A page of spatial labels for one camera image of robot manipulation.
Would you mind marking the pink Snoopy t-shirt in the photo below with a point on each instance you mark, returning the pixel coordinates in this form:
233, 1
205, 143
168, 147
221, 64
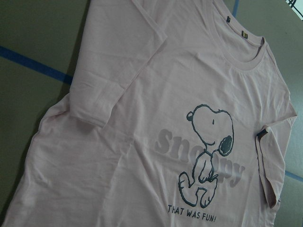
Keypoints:
177, 116

